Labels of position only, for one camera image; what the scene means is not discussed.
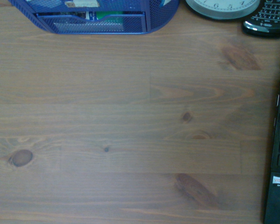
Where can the black keypad mobile phone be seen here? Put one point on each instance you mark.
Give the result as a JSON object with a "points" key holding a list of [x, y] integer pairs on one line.
{"points": [[268, 16]]}

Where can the blue mesh desk organizer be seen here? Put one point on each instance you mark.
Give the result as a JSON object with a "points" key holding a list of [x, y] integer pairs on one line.
{"points": [[95, 26]]}

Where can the white paper label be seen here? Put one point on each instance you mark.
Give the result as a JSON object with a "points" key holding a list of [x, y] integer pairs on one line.
{"points": [[81, 3]]}

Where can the round white analog clock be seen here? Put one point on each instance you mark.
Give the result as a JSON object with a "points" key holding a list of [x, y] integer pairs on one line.
{"points": [[224, 5]]}

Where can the green blue card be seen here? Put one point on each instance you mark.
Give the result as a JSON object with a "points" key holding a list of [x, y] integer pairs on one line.
{"points": [[107, 16]]}

